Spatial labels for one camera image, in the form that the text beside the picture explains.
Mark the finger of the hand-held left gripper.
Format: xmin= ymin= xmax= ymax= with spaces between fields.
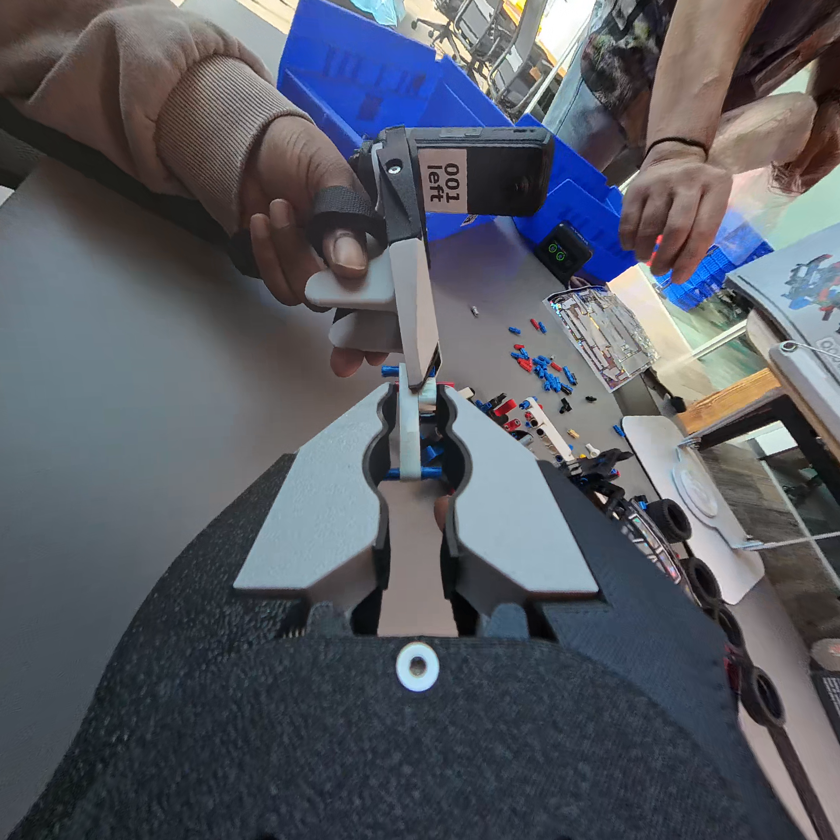
xmin=390 ymin=236 xmax=444 ymax=391

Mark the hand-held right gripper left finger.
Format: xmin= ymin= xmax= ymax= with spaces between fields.
xmin=233 ymin=382 xmax=399 ymax=632

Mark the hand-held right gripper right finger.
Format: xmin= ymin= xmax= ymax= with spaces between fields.
xmin=436 ymin=386 xmax=601 ymax=632

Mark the brick-built toy race car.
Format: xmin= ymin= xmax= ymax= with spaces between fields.
xmin=420 ymin=388 xmax=742 ymax=690

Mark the white brick beam with pins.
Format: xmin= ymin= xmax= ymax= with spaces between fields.
xmin=381 ymin=364 xmax=460 ymax=483

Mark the person's left forearm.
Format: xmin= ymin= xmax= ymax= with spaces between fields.
xmin=0 ymin=0 xmax=312 ymax=224

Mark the another person's forearm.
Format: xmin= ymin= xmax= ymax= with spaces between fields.
xmin=646 ymin=0 xmax=772 ymax=161

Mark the grey desk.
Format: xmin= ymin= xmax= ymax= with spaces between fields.
xmin=0 ymin=157 xmax=840 ymax=840

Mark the person's left hand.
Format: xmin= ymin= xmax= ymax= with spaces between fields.
xmin=246 ymin=118 xmax=395 ymax=378

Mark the blue storage bin white label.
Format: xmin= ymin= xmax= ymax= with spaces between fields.
xmin=277 ymin=0 xmax=519 ymax=240

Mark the pile of blue red pins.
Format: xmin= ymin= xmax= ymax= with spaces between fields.
xmin=508 ymin=318 xmax=580 ymax=395

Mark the black device with green lights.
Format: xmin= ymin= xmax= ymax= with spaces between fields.
xmin=535 ymin=223 xmax=593 ymax=271

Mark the white rounded tray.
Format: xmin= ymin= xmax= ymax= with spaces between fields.
xmin=622 ymin=415 xmax=765 ymax=606

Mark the black office chair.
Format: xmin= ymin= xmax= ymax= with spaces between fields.
xmin=410 ymin=0 xmax=506 ymax=67
xmin=489 ymin=26 xmax=565 ymax=112

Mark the blue plastic storage bin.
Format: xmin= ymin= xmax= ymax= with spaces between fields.
xmin=512 ymin=115 xmax=641 ymax=280

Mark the teal plastic sheet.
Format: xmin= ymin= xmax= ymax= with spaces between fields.
xmin=348 ymin=0 xmax=408 ymax=24

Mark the shiny printed booklet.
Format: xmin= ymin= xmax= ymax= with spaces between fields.
xmin=543 ymin=287 xmax=659 ymax=393

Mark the black wrist band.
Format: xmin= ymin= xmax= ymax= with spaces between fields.
xmin=643 ymin=136 xmax=710 ymax=161

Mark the stack of blue crates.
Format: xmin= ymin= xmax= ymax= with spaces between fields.
xmin=653 ymin=210 xmax=775 ymax=312

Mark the toy car set box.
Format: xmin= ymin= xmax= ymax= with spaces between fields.
xmin=808 ymin=640 xmax=840 ymax=742

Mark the open instruction booklet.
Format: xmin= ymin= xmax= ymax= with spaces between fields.
xmin=725 ymin=223 xmax=840 ymax=355

